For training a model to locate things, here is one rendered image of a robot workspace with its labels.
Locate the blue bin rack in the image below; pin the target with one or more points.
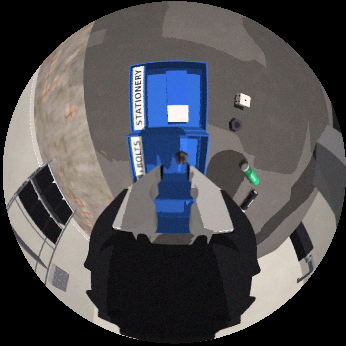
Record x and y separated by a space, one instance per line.
163 139

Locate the blue and white eraser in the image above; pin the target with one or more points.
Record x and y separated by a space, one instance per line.
177 96

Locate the white die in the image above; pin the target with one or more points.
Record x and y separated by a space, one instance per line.
242 100

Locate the green aa battery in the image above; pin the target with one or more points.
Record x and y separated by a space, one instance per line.
250 174

